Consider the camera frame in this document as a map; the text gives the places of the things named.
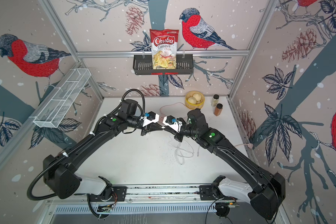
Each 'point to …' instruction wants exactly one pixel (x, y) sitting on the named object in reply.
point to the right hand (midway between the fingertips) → (166, 125)
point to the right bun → (198, 96)
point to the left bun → (192, 100)
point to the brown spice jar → (218, 109)
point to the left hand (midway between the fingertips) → (163, 124)
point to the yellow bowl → (198, 105)
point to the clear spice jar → (215, 100)
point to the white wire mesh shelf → (55, 109)
